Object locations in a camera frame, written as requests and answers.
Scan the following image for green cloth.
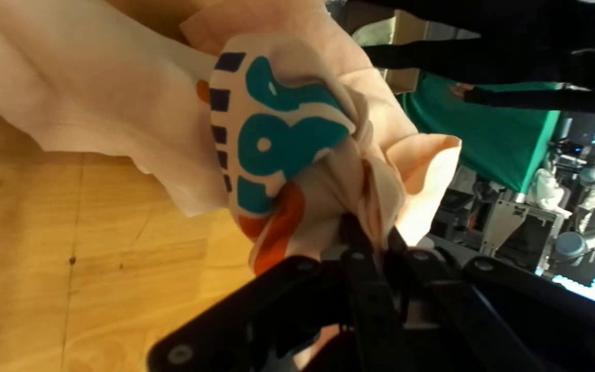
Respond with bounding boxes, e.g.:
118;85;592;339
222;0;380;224
398;70;563;196

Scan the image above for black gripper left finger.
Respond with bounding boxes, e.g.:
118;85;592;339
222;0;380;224
147;212;390;372

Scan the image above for peach t-shirt with teal print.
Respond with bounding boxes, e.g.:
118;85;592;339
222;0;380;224
0;0;464;279

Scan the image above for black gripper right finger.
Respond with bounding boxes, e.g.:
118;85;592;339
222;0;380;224
378;230;595;372

